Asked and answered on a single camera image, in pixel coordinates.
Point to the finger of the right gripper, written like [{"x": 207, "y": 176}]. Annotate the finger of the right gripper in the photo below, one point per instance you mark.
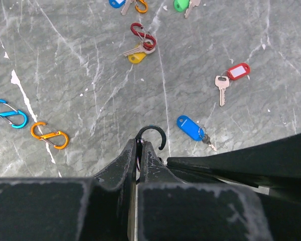
[{"x": 276, "y": 165}]

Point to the blue tag key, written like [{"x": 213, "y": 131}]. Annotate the blue tag key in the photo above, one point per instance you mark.
[
  {"x": 194, "y": 131},
  {"x": 125, "y": 4}
]

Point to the black S-carabiner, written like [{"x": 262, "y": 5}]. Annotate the black S-carabiner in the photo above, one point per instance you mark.
[{"x": 151, "y": 132}]

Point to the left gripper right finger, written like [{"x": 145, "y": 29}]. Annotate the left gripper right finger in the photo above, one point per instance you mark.
[{"x": 187, "y": 199}]

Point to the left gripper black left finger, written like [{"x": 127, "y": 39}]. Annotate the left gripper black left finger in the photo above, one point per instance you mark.
[{"x": 100, "y": 207}]

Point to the red tag key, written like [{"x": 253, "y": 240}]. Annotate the red tag key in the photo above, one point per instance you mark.
[{"x": 234, "y": 73}]

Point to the orange S-carabiner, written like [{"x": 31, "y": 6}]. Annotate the orange S-carabiner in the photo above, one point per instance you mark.
[
  {"x": 46, "y": 137},
  {"x": 141, "y": 6}
]

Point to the yellow tag key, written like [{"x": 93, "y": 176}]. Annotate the yellow tag key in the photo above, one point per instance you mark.
[{"x": 138, "y": 53}]

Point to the green tag key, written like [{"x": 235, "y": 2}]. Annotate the green tag key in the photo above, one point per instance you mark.
[{"x": 187, "y": 5}]

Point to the upper blue S-carabiner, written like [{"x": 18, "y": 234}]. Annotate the upper blue S-carabiner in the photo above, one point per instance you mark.
[{"x": 14, "y": 112}]

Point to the red S-carabiner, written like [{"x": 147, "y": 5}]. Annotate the red S-carabiner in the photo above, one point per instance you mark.
[{"x": 148, "y": 41}]

